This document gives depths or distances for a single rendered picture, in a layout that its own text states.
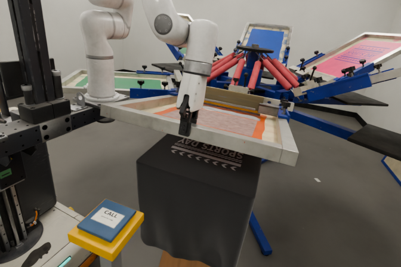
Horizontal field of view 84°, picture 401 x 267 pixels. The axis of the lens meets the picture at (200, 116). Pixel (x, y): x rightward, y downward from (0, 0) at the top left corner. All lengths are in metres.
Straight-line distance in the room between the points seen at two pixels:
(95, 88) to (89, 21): 0.23
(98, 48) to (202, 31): 0.43
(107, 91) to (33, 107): 0.25
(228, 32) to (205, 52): 4.79
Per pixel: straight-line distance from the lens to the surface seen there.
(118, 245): 0.62
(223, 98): 1.19
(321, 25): 5.29
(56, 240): 1.59
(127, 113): 0.70
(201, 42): 0.58
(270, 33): 3.15
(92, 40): 0.88
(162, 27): 0.57
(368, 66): 2.23
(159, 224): 1.02
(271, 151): 0.59
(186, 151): 0.94
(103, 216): 0.66
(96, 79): 0.91
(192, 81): 0.57
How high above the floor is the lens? 1.44
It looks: 22 degrees down
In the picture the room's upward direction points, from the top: 6 degrees clockwise
